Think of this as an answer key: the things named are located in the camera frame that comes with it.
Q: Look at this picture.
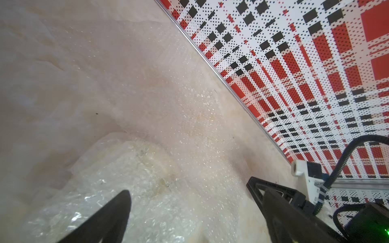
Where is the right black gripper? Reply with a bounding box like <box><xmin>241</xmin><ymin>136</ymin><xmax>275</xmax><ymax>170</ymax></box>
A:
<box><xmin>246</xmin><ymin>177</ymin><xmax>322</xmax><ymax>216</ymax></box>

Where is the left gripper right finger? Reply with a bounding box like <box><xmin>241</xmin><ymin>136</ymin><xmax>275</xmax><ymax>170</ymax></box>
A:
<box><xmin>262</xmin><ymin>189</ymin><xmax>337</xmax><ymax>243</ymax></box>

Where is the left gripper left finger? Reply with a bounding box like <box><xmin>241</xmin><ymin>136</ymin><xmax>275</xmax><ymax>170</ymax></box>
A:
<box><xmin>60</xmin><ymin>190</ymin><xmax>132</xmax><ymax>243</ymax></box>

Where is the bubble wrap around yellow plate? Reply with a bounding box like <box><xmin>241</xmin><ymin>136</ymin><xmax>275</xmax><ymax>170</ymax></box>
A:
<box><xmin>60</xmin><ymin>20</ymin><xmax>294</xmax><ymax>243</ymax></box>

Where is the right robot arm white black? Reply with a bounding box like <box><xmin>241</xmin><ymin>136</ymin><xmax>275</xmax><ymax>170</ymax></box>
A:
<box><xmin>246</xmin><ymin>135</ymin><xmax>389</xmax><ymax>243</ymax></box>

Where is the bubble wrapped plate left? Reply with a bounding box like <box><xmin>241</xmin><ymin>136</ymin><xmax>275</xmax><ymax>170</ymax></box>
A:
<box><xmin>22</xmin><ymin>134</ymin><xmax>209</xmax><ymax>243</ymax></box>

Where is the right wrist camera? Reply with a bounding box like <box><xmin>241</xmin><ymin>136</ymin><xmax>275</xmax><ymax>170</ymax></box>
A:
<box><xmin>291</xmin><ymin>160</ymin><xmax>324</xmax><ymax>205</ymax></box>

